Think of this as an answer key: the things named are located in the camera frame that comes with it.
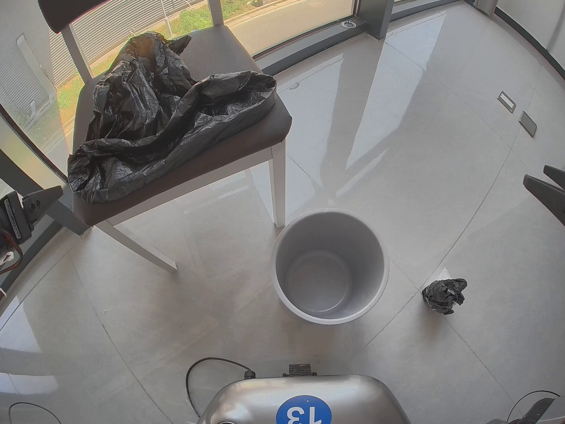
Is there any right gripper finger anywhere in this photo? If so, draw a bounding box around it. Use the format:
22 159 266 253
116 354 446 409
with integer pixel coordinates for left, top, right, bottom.
544 165 565 193
523 174 565 228

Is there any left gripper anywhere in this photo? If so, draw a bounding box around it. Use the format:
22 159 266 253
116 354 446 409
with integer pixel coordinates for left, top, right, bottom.
0 186 64 244

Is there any black plastic bag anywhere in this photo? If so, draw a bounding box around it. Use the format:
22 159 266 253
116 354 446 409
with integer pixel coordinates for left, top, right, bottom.
67 33 278 204

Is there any black plastic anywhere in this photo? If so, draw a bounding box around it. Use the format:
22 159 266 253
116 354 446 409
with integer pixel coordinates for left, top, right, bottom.
421 278 468 316

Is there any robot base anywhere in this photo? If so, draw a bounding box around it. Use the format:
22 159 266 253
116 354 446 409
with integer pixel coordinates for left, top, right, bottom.
194 362 413 424

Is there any white trash bin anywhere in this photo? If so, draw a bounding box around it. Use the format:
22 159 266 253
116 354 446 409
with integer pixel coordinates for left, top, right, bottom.
270 209 390 325

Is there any black cable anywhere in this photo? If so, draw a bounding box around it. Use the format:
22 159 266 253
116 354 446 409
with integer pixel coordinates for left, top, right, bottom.
8 402 63 424
185 357 257 414
507 390 561 424

